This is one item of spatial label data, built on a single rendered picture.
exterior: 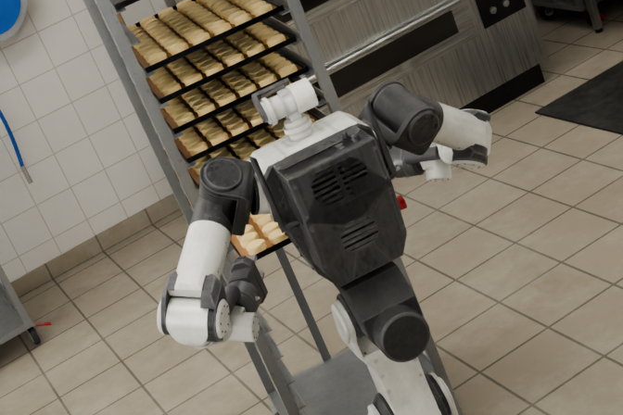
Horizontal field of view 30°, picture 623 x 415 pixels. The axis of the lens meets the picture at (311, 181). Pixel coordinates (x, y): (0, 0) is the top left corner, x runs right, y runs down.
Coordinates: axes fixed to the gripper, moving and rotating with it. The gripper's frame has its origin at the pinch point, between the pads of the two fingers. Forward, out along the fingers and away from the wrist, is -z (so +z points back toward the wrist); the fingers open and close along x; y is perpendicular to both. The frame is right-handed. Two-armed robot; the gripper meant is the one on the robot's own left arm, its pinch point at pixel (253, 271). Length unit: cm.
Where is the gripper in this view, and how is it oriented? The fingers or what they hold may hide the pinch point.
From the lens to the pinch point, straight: 278.0
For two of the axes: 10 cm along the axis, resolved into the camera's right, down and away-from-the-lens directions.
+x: -3.7, -8.6, -3.7
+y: -9.1, 2.4, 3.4
